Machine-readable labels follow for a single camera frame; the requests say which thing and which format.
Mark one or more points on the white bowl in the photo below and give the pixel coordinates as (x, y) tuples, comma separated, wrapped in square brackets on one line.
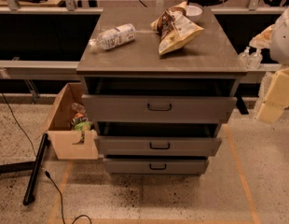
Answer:
[(193, 13)]

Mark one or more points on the brown snack bag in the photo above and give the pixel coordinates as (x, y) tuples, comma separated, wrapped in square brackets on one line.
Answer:
[(165, 22)]

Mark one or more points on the black metal leg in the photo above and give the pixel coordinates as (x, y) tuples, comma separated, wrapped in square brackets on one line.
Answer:
[(32, 166)]

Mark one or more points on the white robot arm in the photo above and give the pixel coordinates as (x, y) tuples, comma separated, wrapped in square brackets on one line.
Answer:
[(276, 39)]

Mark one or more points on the grey bottom drawer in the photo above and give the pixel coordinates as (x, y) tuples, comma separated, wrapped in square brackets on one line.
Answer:
[(155, 166)]

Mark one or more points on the yellow chip bag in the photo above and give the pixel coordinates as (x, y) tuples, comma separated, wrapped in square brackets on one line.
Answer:
[(183, 31)]

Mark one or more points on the grey drawer cabinet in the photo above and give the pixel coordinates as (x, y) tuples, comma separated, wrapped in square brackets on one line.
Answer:
[(211, 45)]

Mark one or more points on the grey top drawer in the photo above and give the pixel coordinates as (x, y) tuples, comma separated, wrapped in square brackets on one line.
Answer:
[(158, 109)]

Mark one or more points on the left clear pump bottle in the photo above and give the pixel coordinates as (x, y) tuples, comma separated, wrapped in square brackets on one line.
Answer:
[(245, 55)]

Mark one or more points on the grey metal rail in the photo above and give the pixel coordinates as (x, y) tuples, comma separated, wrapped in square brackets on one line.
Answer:
[(45, 70)]

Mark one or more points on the grey drawer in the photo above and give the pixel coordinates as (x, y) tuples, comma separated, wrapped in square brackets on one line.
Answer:
[(157, 146), (155, 166), (158, 109)]

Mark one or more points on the grey middle drawer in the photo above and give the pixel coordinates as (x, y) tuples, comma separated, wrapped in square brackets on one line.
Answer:
[(157, 146)]

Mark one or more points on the cardboard box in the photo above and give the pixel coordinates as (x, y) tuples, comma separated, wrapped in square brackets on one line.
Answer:
[(69, 144)]

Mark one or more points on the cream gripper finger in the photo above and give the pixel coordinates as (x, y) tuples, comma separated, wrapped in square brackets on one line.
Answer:
[(276, 99)]

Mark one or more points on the green snack package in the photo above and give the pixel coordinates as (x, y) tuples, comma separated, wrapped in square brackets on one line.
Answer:
[(83, 126)]

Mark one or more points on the clear plastic water bottle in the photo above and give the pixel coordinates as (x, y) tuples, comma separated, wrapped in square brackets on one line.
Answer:
[(113, 38)]

